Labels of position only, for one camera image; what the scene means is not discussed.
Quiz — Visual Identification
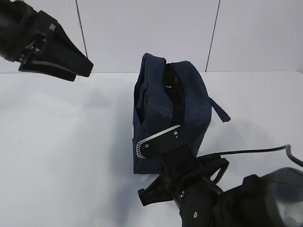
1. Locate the navy blue fabric lunch bag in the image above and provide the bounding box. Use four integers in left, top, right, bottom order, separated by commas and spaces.
132, 53, 231, 175

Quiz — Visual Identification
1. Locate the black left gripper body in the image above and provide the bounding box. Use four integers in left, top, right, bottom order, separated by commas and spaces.
0, 0, 59, 64

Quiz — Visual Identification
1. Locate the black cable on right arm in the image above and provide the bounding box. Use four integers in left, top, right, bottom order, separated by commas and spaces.
196, 144, 303, 185

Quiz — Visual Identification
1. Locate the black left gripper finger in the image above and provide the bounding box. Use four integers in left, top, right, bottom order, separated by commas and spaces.
41, 20, 93, 78
18, 57, 77, 82

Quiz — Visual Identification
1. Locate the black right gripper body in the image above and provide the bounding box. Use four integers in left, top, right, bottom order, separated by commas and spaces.
138, 145, 224, 208

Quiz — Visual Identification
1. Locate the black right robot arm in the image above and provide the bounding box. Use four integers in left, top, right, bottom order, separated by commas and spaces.
138, 145, 303, 227

